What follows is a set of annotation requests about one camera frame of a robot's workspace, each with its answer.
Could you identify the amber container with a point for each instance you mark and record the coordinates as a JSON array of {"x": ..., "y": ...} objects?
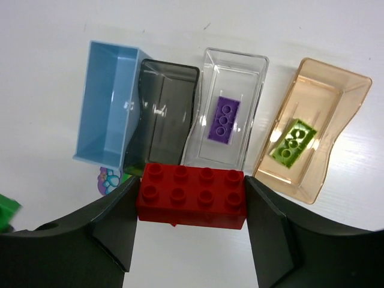
[{"x": 326, "y": 97}]

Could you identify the purple lego brick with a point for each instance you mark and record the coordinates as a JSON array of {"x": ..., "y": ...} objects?
[{"x": 224, "y": 119}]

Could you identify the lime green lego brick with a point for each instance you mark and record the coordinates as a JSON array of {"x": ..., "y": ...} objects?
[{"x": 292, "y": 143}]

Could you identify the clear container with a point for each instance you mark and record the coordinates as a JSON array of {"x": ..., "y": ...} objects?
[{"x": 235, "y": 75}]

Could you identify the blue container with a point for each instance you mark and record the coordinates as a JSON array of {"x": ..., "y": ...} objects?
[{"x": 111, "y": 107}]

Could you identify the green lego plate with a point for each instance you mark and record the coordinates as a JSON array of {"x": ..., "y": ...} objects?
[{"x": 9, "y": 208}]

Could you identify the dark grey container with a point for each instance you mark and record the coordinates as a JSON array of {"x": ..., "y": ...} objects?
[{"x": 167, "y": 95}]

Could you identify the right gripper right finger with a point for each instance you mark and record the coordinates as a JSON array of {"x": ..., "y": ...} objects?
[{"x": 295, "y": 247}]

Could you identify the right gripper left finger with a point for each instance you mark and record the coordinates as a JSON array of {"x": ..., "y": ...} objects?
[{"x": 90, "y": 247}]

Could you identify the red and green lego block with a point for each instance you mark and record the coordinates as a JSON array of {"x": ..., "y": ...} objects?
[{"x": 194, "y": 196}]

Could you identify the purple flower lego piece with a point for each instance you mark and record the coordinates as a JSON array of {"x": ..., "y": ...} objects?
[{"x": 108, "y": 180}]

